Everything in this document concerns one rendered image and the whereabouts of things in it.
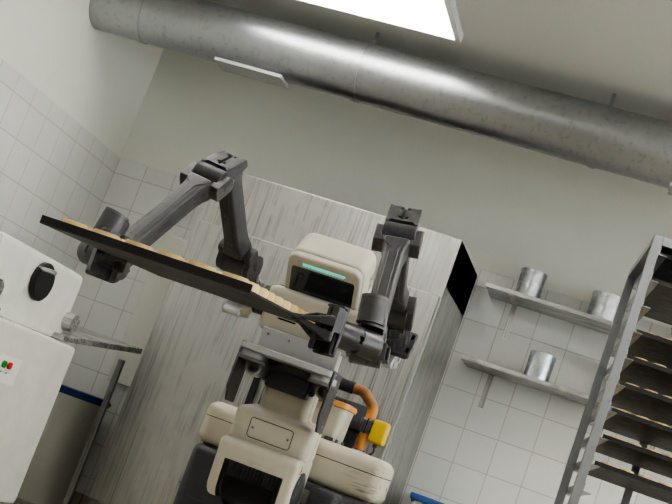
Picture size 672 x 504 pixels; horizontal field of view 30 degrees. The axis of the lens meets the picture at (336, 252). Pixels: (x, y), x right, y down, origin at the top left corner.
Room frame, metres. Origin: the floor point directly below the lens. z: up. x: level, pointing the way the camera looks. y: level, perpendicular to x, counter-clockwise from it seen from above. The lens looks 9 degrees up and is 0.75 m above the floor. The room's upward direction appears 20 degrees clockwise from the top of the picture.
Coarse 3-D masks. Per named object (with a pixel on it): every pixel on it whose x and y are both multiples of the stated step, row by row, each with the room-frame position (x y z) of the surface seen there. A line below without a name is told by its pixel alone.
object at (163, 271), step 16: (48, 224) 2.12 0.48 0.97; (64, 224) 2.11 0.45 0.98; (80, 240) 2.26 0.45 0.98; (96, 240) 2.09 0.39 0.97; (112, 240) 2.09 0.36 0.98; (128, 256) 2.23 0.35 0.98; (144, 256) 2.07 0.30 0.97; (160, 256) 2.06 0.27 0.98; (160, 272) 2.47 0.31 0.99; (176, 272) 2.20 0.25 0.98; (192, 272) 2.05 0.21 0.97; (208, 272) 2.04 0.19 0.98; (208, 288) 2.43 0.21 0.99; (224, 288) 2.18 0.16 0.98; (240, 288) 2.03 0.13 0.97; (256, 304) 2.39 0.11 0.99; (272, 304) 2.16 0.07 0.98; (304, 320) 2.40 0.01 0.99
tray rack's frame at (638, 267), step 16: (640, 256) 4.26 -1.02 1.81; (640, 272) 4.41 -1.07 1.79; (624, 288) 4.55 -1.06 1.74; (624, 304) 4.55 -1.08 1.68; (608, 336) 4.55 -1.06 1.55; (608, 352) 4.55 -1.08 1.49; (592, 384) 4.57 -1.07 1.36; (592, 400) 4.55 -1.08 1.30; (576, 448) 4.55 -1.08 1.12; (560, 496) 4.55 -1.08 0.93; (624, 496) 4.53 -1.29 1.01
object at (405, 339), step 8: (392, 328) 3.17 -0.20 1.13; (392, 336) 3.18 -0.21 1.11; (400, 336) 3.19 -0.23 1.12; (408, 336) 3.22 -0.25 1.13; (416, 336) 3.24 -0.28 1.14; (392, 344) 3.19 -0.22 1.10; (400, 344) 3.20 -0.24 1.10; (408, 344) 3.22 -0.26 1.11; (392, 352) 3.21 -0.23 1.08; (400, 352) 3.20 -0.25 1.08; (408, 352) 3.20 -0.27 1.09
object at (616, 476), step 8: (600, 464) 3.95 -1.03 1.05; (592, 472) 4.33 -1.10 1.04; (600, 472) 4.19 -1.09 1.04; (608, 472) 4.06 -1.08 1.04; (616, 472) 3.95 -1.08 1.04; (624, 472) 3.94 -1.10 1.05; (608, 480) 4.43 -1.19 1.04; (616, 480) 4.29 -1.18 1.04; (624, 480) 4.15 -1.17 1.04; (632, 480) 4.02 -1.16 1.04; (640, 480) 3.93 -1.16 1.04; (648, 480) 3.93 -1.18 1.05; (632, 488) 4.39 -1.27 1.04; (640, 488) 4.25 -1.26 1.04; (648, 488) 4.11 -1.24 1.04; (656, 488) 3.99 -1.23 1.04; (664, 488) 3.92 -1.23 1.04; (648, 496) 4.50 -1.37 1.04; (656, 496) 4.35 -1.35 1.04; (664, 496) 4.21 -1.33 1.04
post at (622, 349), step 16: (656, 240) 3.95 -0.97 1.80; (656, 256) 3.95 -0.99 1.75; (640, 288) 3.95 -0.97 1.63; (640, 304) 3.95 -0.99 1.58; (624, 336) 3.95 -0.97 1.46; (624, 352) 3.95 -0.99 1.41; (608, 384) 3.95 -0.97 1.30; (608, 400) 3.95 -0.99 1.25; (592, 432) 3.95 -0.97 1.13; (592, 448) 3.95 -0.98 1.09; (576, 480) 3.95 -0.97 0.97; (576, 496) 3.95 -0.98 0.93
